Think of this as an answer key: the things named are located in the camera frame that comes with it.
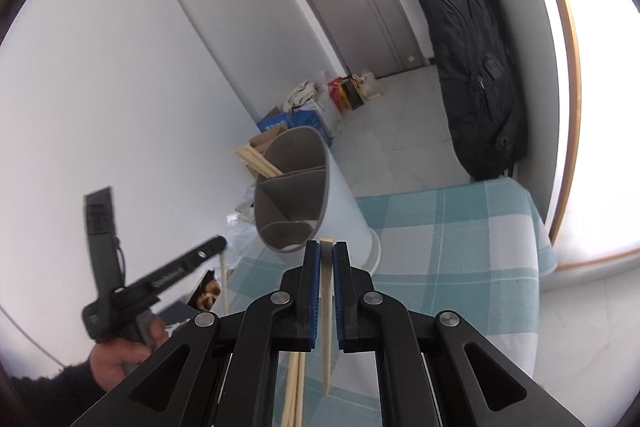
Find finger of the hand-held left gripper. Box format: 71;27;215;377
117;235;228;303

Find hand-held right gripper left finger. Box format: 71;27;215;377
70;241;321;427

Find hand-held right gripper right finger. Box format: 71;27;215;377
334;241;586;427

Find wooden chopstick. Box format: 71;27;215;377
281;352;297;427
320;237;335;395
292;352;307;427

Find white grey utensil holder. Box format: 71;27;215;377
252;125;382;273

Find bundle of wooden chopsticks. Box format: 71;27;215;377
234;144;283;178

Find person's left forearm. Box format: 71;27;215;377
0;357;108;427

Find person's left hand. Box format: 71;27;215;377
90;314;168;393

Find brown shoes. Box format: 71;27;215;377
192;274;222;310

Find dark blue shoe box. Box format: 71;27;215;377
160;299;196;333

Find white crumpled plastic bag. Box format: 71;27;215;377
226;187;258;258

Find teal plaid tablecloth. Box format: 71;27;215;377
215;177;558;427

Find brown cardboard box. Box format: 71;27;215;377
248;127;296;178

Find blue cardboard box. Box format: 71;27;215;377
257;106;335;148

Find black paper bag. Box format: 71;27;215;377
340;79;365;110

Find beige canvas bag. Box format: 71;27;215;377
284;79;323;112

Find red yellow bag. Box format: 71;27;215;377
327;77;351;110

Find beige tote bag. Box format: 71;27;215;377
357;71;386;100

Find black backpack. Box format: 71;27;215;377
417;0;528;182

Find grey entrance door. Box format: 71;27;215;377
267;0;433;80

